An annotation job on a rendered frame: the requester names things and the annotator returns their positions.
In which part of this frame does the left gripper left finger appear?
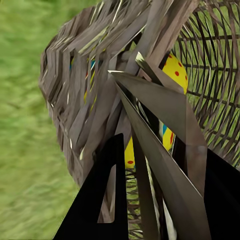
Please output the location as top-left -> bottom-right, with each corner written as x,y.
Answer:
53,133 -> 130,240

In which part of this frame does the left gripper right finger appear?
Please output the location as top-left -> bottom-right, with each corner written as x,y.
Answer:
204,148 -> 240,240

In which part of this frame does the wicker basket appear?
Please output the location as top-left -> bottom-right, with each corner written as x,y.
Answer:
38,0 -> 240,240

